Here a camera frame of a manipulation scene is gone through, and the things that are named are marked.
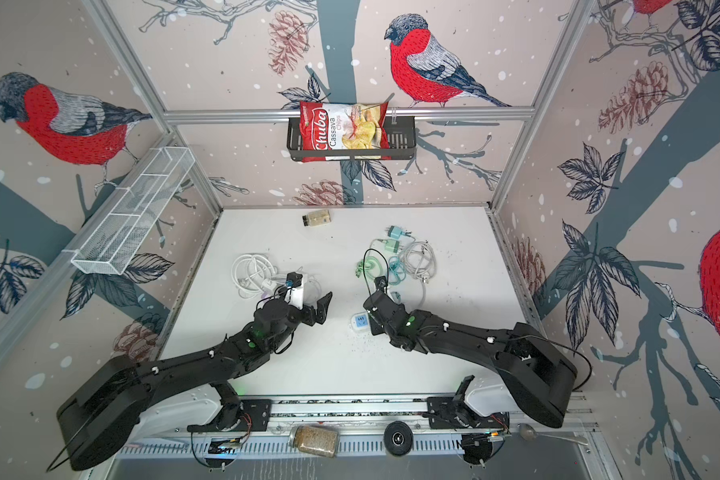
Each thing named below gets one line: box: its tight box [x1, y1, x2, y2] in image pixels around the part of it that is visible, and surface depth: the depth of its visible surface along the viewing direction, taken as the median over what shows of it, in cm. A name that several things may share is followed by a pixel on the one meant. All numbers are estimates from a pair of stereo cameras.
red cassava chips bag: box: [300, 102, 391, 162], surface depth 90 cm
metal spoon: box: [518, 423, 589, 446], surface depth 72 cm
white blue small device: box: [350, 312, 370, 331], surface depth 89 cm
